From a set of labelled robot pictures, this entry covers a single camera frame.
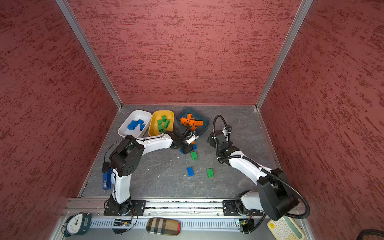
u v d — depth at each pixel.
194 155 0.90
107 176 0.81
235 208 0.68
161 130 1.03
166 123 1.07
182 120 1.10
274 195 0.42
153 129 1.04
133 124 1.04
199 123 1.10
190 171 0.85
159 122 1.10
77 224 0.66
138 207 0.74
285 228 0.67
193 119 1.10
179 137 0.77
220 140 0.67
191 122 1.08
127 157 0.51
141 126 1.03
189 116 1.13
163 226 0.67
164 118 1.10
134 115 1.09
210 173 0.84
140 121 1.09
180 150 0.95
